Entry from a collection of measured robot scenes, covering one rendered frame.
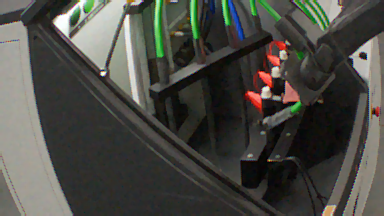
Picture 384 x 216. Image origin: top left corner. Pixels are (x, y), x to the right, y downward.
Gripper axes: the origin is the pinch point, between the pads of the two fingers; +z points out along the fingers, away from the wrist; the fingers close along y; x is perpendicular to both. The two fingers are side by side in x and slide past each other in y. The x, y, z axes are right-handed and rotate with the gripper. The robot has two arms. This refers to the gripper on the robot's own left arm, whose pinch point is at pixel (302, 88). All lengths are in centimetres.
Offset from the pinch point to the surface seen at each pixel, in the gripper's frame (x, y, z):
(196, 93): -18, 0, 62
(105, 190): -4.9, 37.8, 9.1
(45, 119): -21.9, 42.2, 5.4
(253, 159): 3.3, 7.7, 26.6
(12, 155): -25, 57, 24
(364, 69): 5, -42, 39
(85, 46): -30.6, 25.8, 12.0
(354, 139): 18.0, -17.1, 23.6
